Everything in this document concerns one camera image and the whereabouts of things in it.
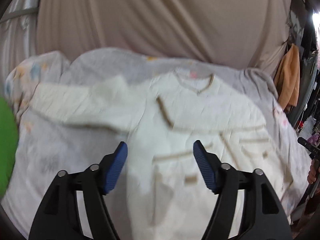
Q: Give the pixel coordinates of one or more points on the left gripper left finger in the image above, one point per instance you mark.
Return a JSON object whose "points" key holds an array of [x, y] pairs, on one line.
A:
{"points": [[58, 217]]}

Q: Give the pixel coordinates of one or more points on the cream quilted jacket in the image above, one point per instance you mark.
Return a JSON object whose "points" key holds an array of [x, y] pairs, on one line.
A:
{"points": [[163, 117]]}

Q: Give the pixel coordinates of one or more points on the white sheer curtain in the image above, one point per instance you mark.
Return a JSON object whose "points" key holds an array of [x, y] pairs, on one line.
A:
{"points": [[18, 34]]}

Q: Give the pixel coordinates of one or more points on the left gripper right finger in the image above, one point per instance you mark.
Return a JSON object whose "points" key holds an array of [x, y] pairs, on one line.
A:
{"points": [[263, 216]]}

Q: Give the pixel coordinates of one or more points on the green cloth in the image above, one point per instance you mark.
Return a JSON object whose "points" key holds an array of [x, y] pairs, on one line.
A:
{"points": [[8, 144]]}

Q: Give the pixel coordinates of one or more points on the person's right hand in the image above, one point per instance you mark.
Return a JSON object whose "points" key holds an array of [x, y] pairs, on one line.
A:
{"points": [[312, 174]]}

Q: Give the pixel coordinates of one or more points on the beige curtain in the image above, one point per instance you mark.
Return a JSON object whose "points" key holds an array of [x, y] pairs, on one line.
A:
{"points": [[235, 33]]}

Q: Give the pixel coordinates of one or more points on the grey floral blanket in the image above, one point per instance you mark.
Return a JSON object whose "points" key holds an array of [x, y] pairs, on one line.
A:
{"points": [[45, 147]]}

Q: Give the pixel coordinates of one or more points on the orange hanging garment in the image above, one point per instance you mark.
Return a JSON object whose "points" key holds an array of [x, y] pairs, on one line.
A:
{"points": [[287, 79]]}

